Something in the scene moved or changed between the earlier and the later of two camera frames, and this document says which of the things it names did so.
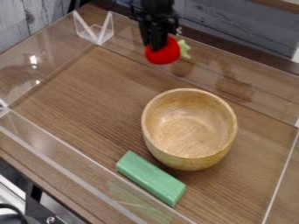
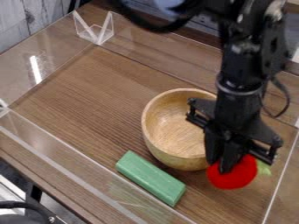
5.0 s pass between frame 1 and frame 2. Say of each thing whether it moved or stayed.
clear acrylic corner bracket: stayed
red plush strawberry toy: moved
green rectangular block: stayed
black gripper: moved
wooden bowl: stayed
